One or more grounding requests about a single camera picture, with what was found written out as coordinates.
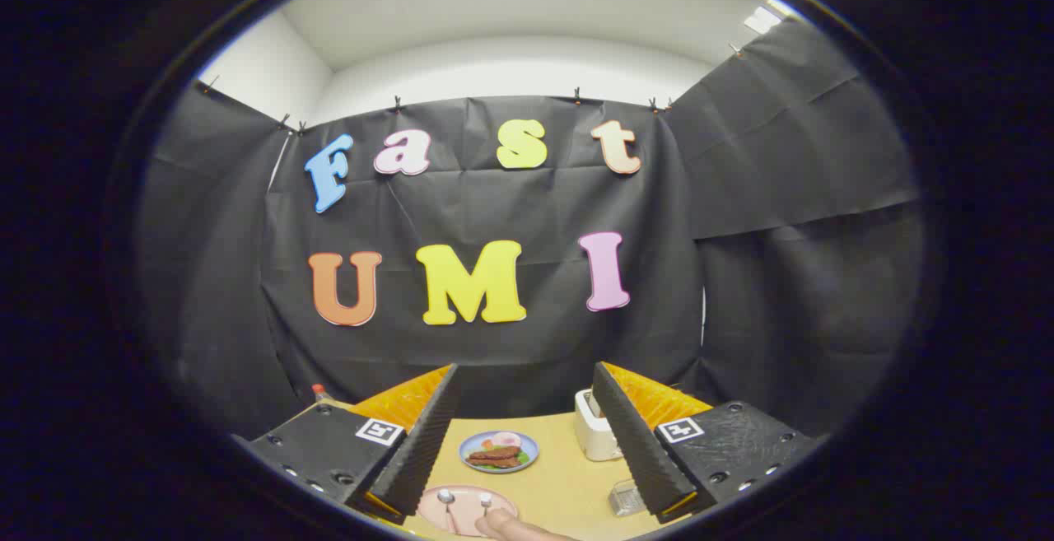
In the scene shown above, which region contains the pink plate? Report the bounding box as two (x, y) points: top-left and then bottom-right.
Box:
(416, 485), (520, 538)

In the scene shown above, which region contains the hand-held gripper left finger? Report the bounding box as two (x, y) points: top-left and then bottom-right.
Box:
(235, 364), (462, 525)

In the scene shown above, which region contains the white toaster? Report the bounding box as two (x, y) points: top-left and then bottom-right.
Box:
(575, 389), (623, 462)

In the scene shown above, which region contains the metal cutlery basket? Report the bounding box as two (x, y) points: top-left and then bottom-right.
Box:
(609, 479), (651, 517)

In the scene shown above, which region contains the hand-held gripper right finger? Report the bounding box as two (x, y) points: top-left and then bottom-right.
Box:
(591, 361), (816, 524)

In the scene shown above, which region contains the blue plate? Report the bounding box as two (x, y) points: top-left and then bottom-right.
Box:
(459, 430), (540, 474)

